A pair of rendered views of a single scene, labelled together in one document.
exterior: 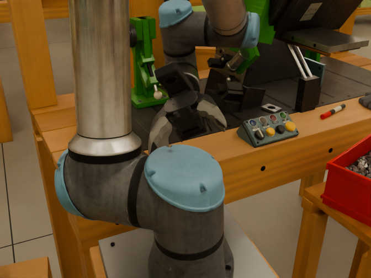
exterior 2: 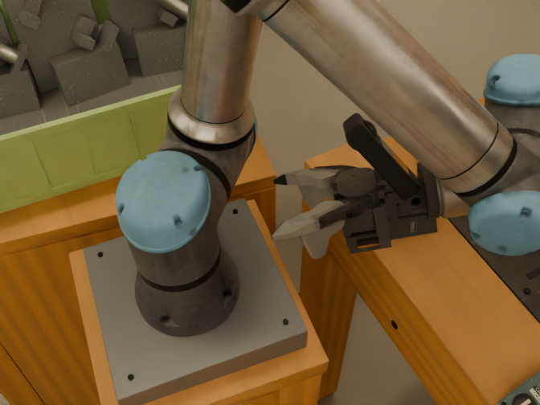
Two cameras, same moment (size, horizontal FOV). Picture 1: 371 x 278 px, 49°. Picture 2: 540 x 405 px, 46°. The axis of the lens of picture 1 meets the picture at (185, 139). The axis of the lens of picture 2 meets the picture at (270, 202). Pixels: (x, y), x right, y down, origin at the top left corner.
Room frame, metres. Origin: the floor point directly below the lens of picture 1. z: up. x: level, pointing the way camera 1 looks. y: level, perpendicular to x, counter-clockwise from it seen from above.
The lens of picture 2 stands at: (0.64, -0.50, 1.71)
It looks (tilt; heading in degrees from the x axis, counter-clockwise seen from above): 52 degrees down; 90
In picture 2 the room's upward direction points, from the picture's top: straight up
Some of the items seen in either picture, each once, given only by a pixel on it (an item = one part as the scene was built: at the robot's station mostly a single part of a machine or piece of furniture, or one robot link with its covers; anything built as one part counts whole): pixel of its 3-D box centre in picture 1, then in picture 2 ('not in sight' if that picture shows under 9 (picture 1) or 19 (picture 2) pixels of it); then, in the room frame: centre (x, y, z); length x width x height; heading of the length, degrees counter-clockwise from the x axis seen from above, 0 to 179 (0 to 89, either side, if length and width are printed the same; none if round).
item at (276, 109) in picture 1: (271, 108); not in sight; (1.19, -0.28, 0.90); 0.06 x 0.04 x 0.01; 42
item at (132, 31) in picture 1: (128, 35); not in sight; (1.27, 0.18, 1.12); 0.07 x 0.03 x 0.08; 28
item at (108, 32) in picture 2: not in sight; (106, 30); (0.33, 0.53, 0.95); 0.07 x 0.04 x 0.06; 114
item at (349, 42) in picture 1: (301, 34); not in sight; (1.31, -0.38, 1.11); 0.39 x 0.16 x 0.03; 28
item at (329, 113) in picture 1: (333, 111); not in sight; (1.16, -0.47, 0.91); 0.13 x 0.02 x 0.02; 132
